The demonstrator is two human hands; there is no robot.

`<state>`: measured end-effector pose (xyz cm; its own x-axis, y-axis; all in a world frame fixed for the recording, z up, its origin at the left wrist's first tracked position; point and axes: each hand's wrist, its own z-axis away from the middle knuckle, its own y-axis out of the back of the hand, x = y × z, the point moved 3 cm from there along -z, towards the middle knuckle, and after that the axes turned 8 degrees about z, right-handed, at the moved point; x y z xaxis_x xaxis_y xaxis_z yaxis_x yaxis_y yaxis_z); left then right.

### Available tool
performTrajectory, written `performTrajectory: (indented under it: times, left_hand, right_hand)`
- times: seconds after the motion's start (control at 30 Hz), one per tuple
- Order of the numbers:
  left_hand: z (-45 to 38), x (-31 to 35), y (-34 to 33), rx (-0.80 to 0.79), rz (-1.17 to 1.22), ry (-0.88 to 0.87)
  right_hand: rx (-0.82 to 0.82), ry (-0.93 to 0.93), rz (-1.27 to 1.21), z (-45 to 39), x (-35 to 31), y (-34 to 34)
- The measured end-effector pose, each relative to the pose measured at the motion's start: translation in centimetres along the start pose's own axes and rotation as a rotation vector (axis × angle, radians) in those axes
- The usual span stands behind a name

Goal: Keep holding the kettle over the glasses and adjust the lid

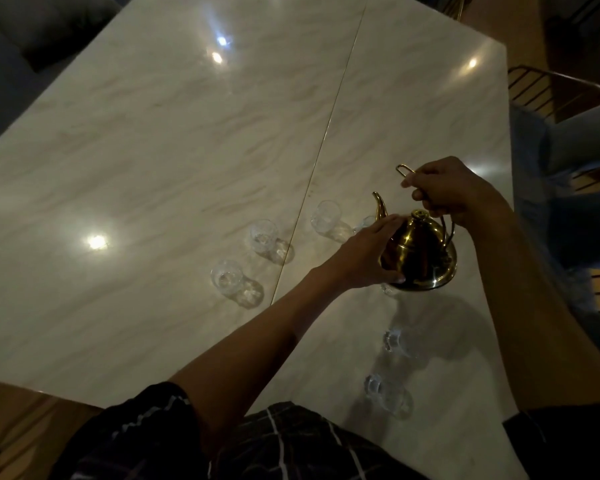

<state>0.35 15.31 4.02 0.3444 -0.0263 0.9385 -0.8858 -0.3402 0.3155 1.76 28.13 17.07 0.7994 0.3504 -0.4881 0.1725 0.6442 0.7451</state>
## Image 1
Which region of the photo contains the group of small clear glasses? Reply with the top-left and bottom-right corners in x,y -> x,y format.
209,199 -> 416,421

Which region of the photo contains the gold metal teapot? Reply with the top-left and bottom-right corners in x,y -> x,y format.
371,163 -> 459,291

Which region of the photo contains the person's right hand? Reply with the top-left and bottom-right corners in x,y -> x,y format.
401,156 -> 506,231

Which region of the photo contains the dark plaid shirt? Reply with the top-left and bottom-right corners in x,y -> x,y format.
49,382 -> 600,480

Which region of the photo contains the person's left hand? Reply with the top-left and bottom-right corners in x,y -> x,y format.
325,213 -> 406,291

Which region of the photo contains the blue grey cushion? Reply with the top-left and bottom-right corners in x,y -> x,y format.
545,189 -> 600,268

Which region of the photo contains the grey bench with gold frame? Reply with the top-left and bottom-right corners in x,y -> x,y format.
0,19 -> 76,155

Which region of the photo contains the person's left forearm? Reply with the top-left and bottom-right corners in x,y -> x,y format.
169,267 -> 346,455

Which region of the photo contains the white marble table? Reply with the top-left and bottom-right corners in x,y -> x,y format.
0,0 -> 529,480

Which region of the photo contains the person's right forearm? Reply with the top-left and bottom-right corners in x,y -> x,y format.
467,204 -> 600,411

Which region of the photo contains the light grey cushion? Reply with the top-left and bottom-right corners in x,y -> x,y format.
545,97 -> 600,173

